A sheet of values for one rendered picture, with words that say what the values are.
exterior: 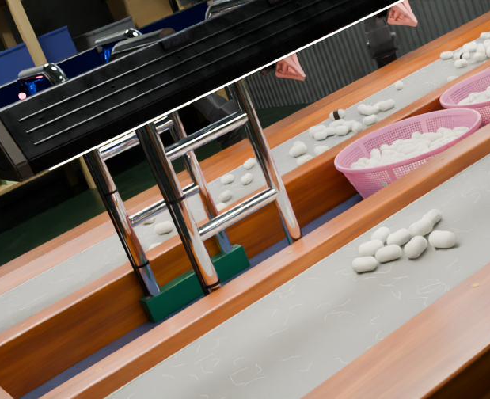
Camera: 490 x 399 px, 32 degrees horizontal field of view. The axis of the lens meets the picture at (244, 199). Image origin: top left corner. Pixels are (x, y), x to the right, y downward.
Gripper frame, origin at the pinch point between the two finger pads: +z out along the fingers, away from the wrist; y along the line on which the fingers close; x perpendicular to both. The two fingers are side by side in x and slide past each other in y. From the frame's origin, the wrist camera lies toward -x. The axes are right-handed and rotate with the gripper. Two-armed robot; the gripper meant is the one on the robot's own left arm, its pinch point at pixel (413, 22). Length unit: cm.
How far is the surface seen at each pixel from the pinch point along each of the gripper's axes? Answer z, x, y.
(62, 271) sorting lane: 12, 4, -109
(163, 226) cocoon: 21, -5, -91
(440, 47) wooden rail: 4.6, 8.4, 7.7
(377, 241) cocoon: 64, -43, -86
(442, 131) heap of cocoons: 44, -23, -45
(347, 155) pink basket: 35, -17, -59
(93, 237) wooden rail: 6, 8, -98
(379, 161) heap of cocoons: 41, -20, -58
